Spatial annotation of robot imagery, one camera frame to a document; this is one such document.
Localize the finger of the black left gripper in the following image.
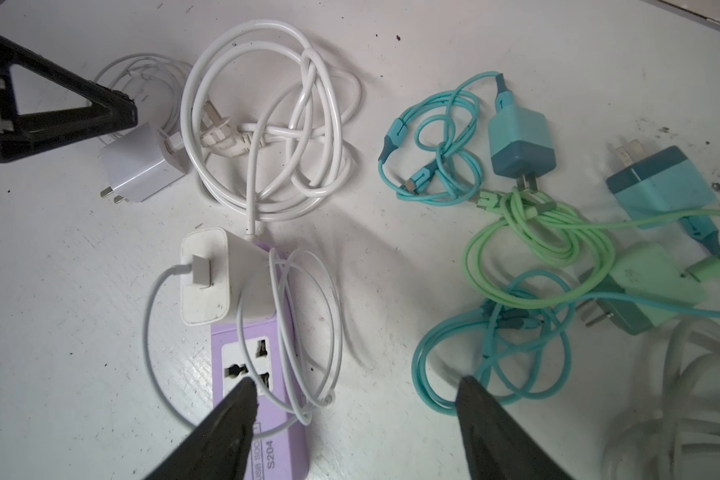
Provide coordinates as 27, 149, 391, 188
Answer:
0, 35, 138, 164

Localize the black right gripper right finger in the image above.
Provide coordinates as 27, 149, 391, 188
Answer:
455, 376, 570, 480

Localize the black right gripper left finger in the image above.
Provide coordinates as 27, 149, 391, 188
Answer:
147, 379, 258, 479

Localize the purple power strip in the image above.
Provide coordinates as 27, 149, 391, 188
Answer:
211, 239, 311, 480

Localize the white labelled adapter with cable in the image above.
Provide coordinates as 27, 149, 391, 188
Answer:
92, 52, 193, 135

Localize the white charger plug adapter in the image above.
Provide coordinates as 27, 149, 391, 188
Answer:
180, 227, 275, 326

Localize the teal charger dark band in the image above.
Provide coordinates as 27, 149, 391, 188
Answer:
606, 140, 715, 229

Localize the teal cable bundle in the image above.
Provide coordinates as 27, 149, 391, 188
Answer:
410, 269, 720, 416

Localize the thin white charger cable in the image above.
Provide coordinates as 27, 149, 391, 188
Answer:
142, 247, 344, 440

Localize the light green charger cable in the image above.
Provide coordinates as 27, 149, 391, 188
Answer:
460, 188, 720, 337

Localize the white cable coil right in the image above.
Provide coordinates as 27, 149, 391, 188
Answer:
599, 317, 720, 480

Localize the thick white power cord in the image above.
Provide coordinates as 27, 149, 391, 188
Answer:
179, 19, 364, 241

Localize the teal charger with cable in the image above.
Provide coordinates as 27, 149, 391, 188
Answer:
378, 71, 557, 206

